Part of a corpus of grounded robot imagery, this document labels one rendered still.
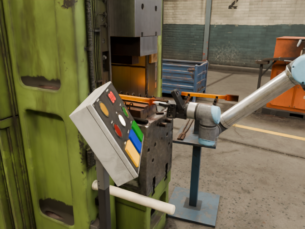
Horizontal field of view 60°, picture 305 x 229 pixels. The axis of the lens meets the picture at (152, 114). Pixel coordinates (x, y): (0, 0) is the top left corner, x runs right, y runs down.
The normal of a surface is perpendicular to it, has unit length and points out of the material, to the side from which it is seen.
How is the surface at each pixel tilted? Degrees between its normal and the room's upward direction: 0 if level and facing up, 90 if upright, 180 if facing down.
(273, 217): 0
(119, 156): 90
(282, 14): 88
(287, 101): 90
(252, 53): 91
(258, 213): 0
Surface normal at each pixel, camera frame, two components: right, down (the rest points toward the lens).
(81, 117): -0.02, 0.32
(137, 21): 0.90, 0.15
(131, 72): -0.44, 0.28
